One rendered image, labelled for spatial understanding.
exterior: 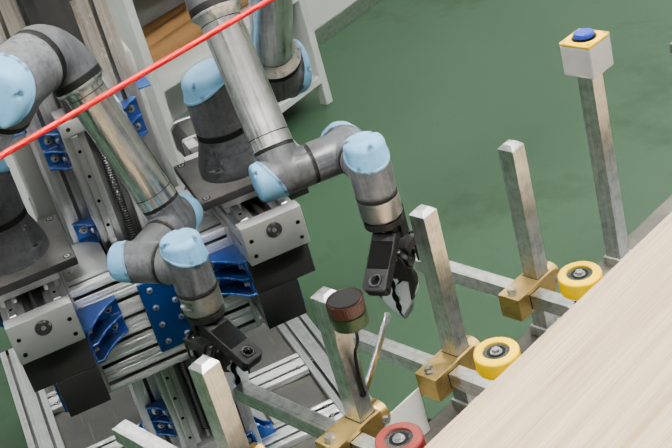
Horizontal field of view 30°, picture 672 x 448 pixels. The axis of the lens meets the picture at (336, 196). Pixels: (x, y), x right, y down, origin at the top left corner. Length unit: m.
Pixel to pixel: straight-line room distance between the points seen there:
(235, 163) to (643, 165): 2.12
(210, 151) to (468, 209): 1.87
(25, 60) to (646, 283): 1.13
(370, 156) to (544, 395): 0.49
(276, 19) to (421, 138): 2.53
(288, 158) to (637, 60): 3.14
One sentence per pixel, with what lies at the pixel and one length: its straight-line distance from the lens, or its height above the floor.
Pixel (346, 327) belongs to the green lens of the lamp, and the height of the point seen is 1.09.
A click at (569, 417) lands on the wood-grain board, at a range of 2.02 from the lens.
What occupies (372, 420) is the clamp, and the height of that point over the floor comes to 0.86.
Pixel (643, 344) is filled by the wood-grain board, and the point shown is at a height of 0.90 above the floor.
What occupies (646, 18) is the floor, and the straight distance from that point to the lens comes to 5.55.
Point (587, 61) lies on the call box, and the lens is 2.42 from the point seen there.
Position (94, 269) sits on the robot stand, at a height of 0.95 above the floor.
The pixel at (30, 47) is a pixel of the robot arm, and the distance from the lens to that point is 2.18.
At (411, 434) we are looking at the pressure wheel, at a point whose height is 0.90.
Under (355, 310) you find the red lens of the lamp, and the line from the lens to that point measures 1.97.
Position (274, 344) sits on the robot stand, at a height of 0.21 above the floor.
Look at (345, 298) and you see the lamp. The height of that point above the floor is 1.13.
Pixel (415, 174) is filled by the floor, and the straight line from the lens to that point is 4.65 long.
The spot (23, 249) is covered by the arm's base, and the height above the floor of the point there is 1.07.
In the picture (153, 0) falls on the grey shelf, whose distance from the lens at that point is 5.21.
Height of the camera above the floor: 2.21
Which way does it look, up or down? 28 degrees down
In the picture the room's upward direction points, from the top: 16 degrees counter-clockwise
